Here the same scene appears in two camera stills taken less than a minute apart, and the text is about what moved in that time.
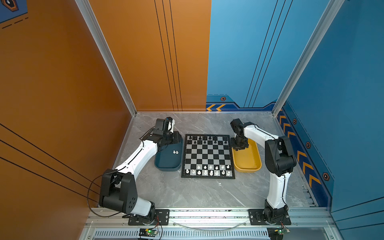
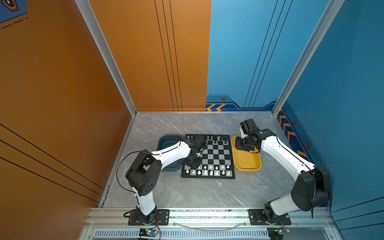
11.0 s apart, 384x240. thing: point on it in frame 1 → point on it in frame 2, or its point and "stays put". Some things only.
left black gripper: [176, 139] → [195, 166]
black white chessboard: [208, 156] stays put
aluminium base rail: [313, 223] stays put
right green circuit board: [277, 233] stays put
